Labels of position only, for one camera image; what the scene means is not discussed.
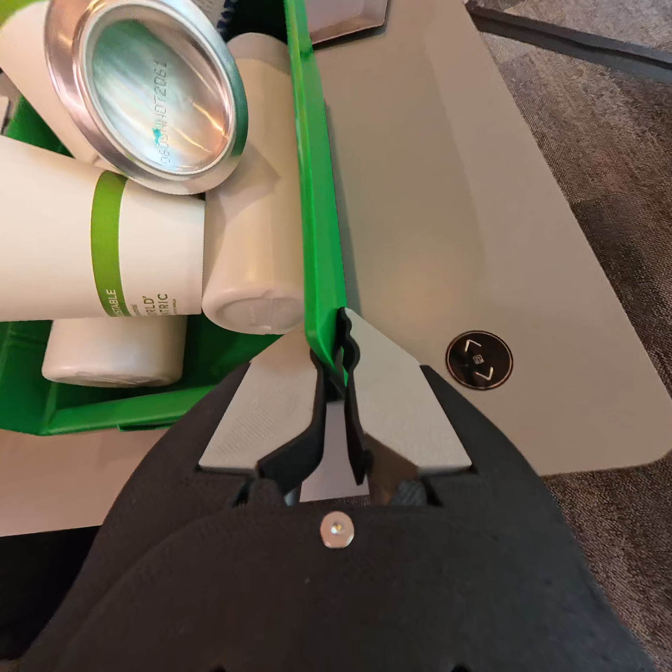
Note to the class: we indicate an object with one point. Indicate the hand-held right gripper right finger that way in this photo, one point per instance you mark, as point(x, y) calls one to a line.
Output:
point(409, 414)

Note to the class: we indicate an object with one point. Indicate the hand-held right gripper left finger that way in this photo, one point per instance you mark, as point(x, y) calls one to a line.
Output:
point(262, 420)

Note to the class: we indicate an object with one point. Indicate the white bottle black cap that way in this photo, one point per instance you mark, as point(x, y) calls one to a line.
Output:
point(252, 210)
point(115, 351)

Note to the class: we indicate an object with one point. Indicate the green plastic bin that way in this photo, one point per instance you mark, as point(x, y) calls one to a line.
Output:
point(315, 157)

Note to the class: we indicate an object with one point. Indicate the round black desk button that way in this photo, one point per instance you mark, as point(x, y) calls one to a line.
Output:
point(479, 360)

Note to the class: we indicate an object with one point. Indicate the white drink can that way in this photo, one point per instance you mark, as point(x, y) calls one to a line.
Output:
point(157, 89)

